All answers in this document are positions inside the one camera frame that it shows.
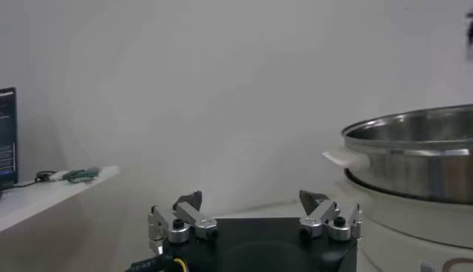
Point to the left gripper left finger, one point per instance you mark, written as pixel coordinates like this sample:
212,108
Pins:
192,216

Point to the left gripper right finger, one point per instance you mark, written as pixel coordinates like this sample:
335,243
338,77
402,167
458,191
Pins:
321,212

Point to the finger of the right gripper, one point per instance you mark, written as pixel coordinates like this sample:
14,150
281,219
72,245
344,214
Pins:
470,31

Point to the stainless steel steamer basket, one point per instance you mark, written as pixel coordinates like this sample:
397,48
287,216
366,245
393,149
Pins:
406,177

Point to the white electric cooker base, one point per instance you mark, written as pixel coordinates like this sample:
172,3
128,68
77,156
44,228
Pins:
399,229

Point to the green circuit board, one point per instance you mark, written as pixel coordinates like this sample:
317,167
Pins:
79,174

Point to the small white adapter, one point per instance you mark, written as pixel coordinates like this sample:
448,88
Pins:
58,176

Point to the white side table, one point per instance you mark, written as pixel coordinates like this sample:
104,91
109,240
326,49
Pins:
37,201

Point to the black laptop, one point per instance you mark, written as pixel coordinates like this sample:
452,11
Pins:
7,140

